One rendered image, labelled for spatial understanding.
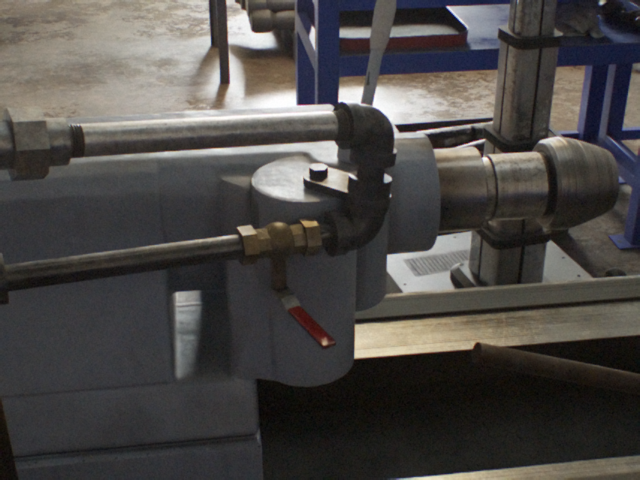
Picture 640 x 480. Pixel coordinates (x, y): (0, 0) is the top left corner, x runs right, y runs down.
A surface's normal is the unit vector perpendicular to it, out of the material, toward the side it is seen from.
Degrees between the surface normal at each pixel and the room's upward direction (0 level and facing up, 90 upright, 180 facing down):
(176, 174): 55
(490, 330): 0
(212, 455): 89
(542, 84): 90
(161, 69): 0
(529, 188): 70
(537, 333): 0
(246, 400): 62
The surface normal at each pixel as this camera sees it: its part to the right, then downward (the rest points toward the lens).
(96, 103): 0.00, -0.88
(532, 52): 0.30, 0.45
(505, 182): 0.12, -0.05
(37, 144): 0.44, -0.15
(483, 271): -0.95, 0.15
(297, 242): 0.37, 0.07
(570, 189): 0.04, 0.20
